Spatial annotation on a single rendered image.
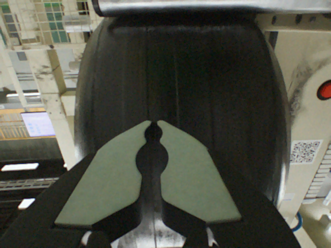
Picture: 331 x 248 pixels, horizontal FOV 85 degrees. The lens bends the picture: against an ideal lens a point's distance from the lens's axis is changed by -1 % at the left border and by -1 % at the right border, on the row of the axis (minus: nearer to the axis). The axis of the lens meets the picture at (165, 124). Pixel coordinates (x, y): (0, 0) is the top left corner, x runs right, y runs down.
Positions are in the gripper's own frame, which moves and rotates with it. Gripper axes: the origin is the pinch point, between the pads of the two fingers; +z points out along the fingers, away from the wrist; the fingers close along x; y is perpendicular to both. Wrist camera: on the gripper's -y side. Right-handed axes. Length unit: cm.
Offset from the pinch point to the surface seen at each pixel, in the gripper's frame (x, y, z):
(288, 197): 37, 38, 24
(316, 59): 30.7, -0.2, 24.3
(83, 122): -9.3, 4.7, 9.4
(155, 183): -0.3, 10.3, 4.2
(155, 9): 0.0, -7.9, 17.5
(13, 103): -464, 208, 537
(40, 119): -239, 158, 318
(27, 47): -50, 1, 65
